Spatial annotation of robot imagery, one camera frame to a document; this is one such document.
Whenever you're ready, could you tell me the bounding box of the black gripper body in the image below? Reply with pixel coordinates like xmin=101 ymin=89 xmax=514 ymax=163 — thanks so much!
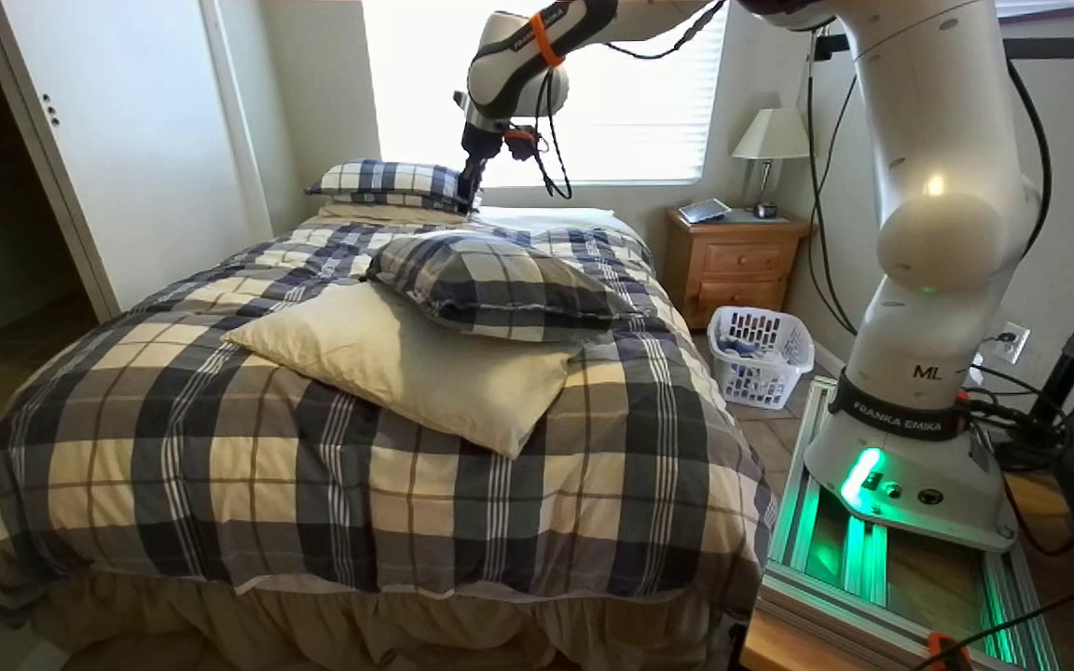
xmin=458 ymin=116 xmax=503 ymax=182

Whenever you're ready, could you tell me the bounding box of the large checkered pillow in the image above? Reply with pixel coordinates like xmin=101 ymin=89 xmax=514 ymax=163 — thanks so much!
xmin=366 ymin=228 xmax=641 ymax=348

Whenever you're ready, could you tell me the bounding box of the small checkered pillow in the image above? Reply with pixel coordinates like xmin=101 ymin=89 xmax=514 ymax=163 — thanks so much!
xmin=305 ymin=156 xmax=478 ymax=218

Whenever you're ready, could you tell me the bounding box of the white pillow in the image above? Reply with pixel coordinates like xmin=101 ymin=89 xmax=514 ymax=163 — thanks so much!
xmin=224 ymin=279 xmax=582 ymax=463

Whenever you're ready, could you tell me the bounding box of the white bed sheet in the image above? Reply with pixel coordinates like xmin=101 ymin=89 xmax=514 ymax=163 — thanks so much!
xmin=473 ymin=202 xmax=641 ymax=240

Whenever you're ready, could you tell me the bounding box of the bright window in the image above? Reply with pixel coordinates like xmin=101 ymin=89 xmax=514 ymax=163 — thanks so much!
xmin=357 ymin=0 xmax=734 ymax=192

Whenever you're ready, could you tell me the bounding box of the blue book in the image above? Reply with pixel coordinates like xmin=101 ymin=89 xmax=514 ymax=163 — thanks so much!
xmin=675 ymin=193 xmax=734 ymax=232

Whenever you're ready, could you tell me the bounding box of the wooden nightstand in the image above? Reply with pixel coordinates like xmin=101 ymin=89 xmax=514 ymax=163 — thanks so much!
xmin=664 ymin=208 xmax=808 ymax=332

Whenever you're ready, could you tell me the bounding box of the white shade table lamp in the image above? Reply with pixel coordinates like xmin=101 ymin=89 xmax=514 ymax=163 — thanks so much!
xmin=730 ymin=105 xmax=820 ymax=222

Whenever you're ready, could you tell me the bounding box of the white closet door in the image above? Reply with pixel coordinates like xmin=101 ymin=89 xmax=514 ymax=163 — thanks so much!
xmin=0 ymin=0 xmax=273 ymax=321

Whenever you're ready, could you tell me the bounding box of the white laundry basket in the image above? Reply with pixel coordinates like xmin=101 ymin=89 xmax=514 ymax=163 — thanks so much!
xmin=706 ymin=304 xmax=820 ymax=413

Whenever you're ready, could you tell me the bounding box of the bed with plaid comforter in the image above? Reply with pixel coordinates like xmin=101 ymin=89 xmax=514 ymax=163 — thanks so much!
xmin=0 ymin=202 xmax=776 ymax=627

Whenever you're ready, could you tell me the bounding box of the beige bed skirt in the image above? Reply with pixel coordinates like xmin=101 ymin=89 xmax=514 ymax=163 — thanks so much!
xmin=10 ymin=570 xmax=755 ymax=671

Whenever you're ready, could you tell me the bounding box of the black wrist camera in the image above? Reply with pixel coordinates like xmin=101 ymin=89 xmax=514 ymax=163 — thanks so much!
xmin=501 ymin=118 xmax=547 ymax=169

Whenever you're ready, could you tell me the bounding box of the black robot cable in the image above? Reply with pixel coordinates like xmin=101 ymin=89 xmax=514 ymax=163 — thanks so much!
xmin=532 ymin=0 xmax=734 ymax=202

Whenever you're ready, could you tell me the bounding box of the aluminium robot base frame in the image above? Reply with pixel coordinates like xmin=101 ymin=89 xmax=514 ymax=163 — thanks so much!
xmin=757 ymin=371 xmax=1064 ymax=671

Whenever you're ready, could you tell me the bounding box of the white wall outlet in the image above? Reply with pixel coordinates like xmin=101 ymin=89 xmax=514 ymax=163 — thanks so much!
xmin=992 ymin=321 xmax=1036 ymax=365

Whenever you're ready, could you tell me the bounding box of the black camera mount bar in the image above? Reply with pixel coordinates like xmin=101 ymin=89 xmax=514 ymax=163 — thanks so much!
xmin=808 ymin=15 xmax=1074 ymax=84

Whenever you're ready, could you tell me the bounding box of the black floor cable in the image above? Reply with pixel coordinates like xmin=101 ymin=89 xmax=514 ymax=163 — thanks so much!
xmin=914 ymin=582 xmax=1074 ymax=671

